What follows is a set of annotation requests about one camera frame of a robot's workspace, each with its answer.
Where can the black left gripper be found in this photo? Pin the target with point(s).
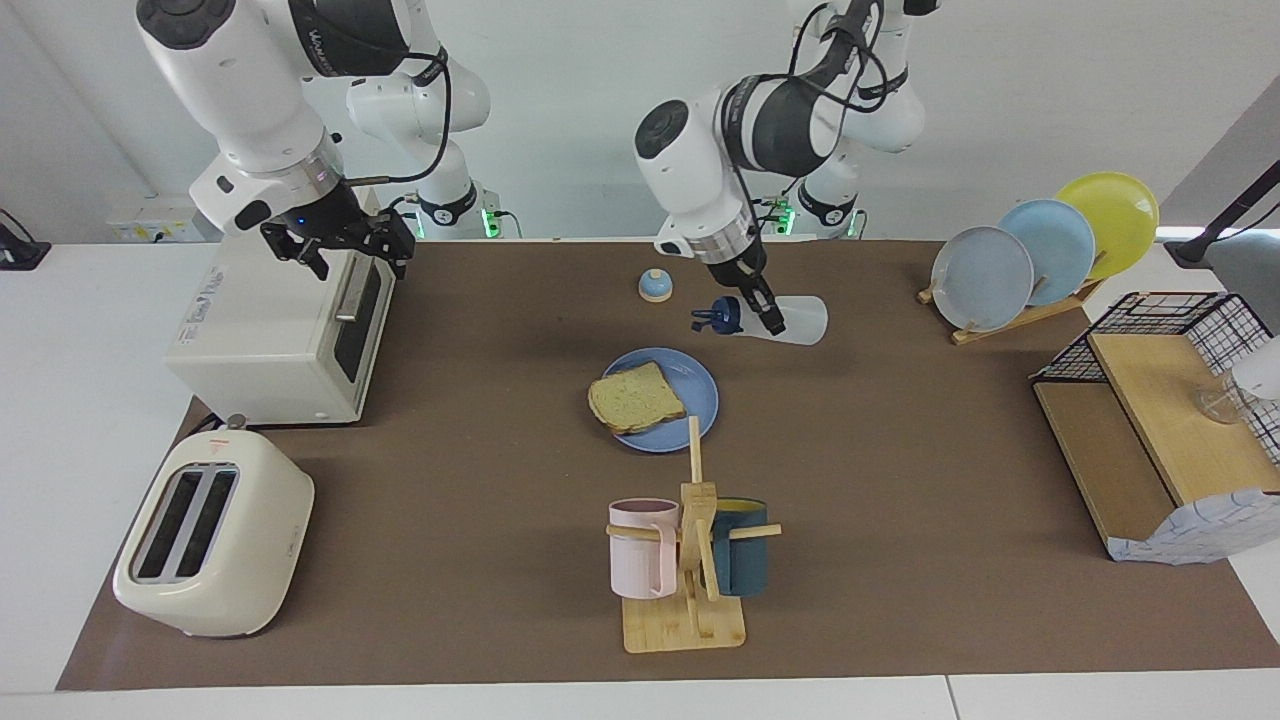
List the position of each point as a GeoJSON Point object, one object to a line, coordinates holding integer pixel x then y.
{"type": "Point", "coordinates": [738, 272]}

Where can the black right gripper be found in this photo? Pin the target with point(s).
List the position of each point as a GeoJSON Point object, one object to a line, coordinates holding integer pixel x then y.
{"type": "Point", "coordinates": [325, 222]}

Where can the squeeze bottle with blue cap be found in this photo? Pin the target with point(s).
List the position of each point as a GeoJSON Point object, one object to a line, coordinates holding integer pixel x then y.
{"type": "Point", "coordinates": [800, 320]}

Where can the toasted bread slice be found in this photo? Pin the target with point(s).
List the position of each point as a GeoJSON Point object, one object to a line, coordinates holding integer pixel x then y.
{"type": "Point", "coordinates": [635, 398]}

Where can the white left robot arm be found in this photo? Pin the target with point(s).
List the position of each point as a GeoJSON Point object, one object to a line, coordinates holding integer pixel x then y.
{"type": "Point", "coordinates": [700, 170]}

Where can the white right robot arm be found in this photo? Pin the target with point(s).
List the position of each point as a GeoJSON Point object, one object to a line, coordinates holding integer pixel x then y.
{"type": "Point", "coordinates": [240, 90]}

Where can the blue round plate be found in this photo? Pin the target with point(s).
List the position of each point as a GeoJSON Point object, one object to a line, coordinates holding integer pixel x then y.
{"type": "Point", "coordinates": [695, 385]}

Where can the pale grey plate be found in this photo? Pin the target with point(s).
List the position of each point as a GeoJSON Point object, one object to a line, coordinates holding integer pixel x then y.
{"type": "Point", "coordinates": [980, 280]}

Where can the wooden plate rack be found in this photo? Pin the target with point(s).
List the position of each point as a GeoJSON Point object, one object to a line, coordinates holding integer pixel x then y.
{"type": "Point", "coordinates": [1010, 322]}

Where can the light blue plate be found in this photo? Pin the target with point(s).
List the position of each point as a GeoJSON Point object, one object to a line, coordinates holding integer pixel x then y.
{"type": "Point", "coordinates": [1060, 245]}

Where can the yellow plate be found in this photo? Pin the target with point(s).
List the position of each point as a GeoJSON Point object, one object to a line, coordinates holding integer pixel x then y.
{"type": "Point", "coordinates": [1120, 215]}

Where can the white toaster oven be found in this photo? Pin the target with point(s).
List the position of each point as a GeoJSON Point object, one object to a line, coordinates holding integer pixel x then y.
{"type": "Point", "coordinates": [260, 340]}

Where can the dark teal mug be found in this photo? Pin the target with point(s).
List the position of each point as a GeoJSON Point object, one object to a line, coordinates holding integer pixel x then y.
{"type": "Point", "coordinates": [745, 560]}

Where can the pink mug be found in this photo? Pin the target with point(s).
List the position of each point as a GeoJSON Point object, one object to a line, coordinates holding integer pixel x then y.
{"type": "Point", "coordinates": [640, 560]}

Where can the cream two-slot toaster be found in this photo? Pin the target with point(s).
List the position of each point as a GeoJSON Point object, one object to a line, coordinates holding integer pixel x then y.
{"type": "Point", "coordinates": [260, 530]}

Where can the brown table mat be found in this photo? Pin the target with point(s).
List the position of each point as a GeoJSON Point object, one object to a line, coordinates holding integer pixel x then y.
{"type": "Point", "coordinates": [450, 550]}

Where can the wooden mug tree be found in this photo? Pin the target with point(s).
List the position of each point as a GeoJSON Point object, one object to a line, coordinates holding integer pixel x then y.
{"type": "Point", "coordinates": [685, 625]}

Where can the black clamp base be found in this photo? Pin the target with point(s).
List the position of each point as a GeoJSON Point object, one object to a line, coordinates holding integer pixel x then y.
{"type": "Point", "coordinates": [20, 250]}

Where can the clear glass cup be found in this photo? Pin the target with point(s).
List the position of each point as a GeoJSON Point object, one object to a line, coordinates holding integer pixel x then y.
{"type": "Point", "coordinates": [1222, 405]}

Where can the white patterned shelf cloth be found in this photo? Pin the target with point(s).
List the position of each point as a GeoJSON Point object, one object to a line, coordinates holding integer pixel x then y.
{"type": "Point", "coordinates": [1200, 525]}

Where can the white rounded object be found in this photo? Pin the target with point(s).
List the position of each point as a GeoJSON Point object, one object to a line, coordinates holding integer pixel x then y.
{"type": "Point", "coordinates": [1260, 370]}

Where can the black camera stand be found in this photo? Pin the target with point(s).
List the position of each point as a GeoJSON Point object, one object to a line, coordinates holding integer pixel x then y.
{"type": "Point", "coordinates": [1225, 215]}

